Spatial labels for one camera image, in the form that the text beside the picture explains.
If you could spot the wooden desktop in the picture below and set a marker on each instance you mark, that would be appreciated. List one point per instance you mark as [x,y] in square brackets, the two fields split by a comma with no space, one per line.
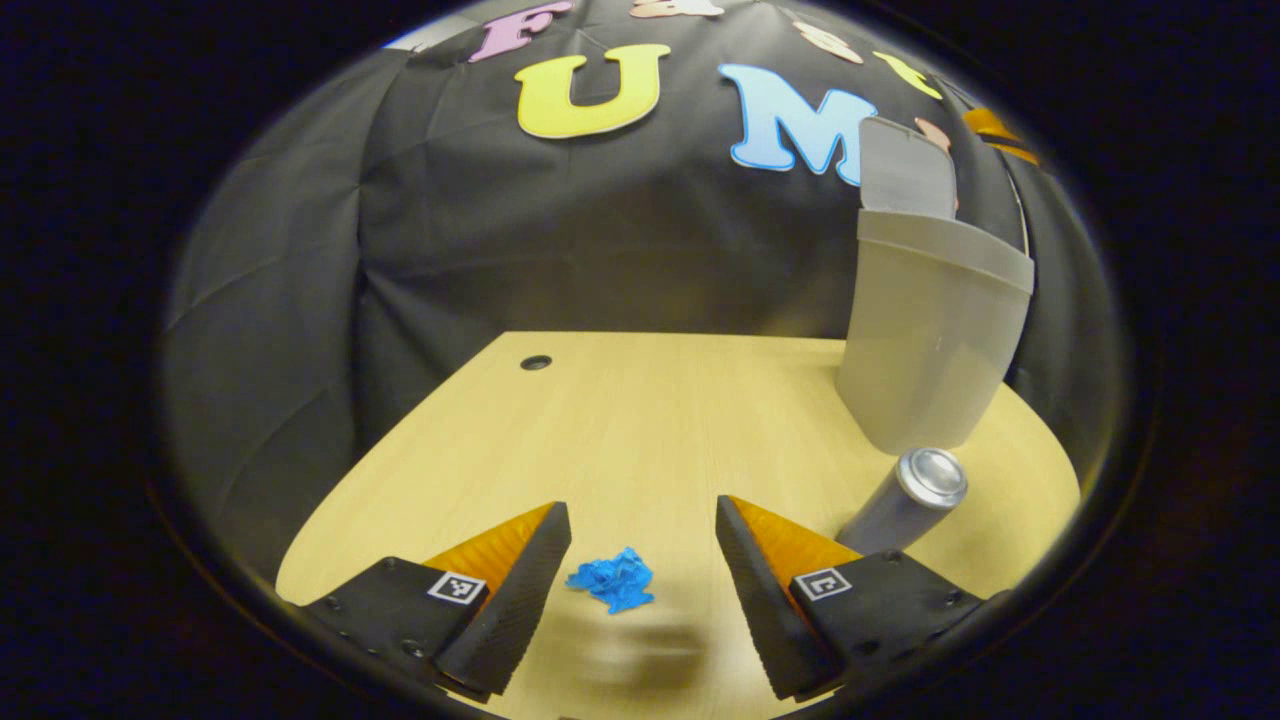
[650,440]

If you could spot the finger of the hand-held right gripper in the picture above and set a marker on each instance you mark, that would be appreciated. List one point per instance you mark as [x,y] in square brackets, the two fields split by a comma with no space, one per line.
[990,123]
[1018,153]

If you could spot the blue paper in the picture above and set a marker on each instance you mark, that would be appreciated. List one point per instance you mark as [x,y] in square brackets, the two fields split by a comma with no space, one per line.
[615,582]

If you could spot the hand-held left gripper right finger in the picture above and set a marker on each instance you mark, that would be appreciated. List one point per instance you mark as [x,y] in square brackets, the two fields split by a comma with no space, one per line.
[760,600]

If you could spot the blue silver pop can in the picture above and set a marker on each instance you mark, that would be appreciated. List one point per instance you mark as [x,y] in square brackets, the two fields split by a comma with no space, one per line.
[900,505]

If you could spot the white desktop garbage bin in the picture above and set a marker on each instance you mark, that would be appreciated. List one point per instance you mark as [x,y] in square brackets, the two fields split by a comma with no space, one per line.
[930,340]

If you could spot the black backdrop cloth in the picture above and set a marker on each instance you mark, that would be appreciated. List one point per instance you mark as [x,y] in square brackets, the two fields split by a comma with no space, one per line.
[600,250]

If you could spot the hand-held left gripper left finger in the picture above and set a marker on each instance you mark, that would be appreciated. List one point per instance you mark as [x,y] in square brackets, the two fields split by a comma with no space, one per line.
[520,600]

